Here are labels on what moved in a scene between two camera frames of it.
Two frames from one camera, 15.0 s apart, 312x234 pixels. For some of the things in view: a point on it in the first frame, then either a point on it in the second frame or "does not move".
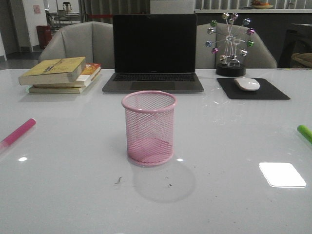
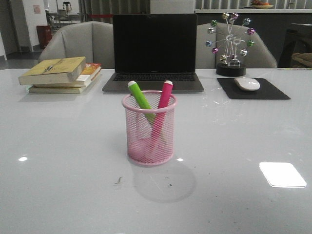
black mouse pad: [233, 91] does not move
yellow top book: [53, 70] does not move
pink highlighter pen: [30, 123] → [164, 103]
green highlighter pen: [305, 131] → [133, 86]
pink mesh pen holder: [149, 123] does not move
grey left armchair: [92, 40] does not move
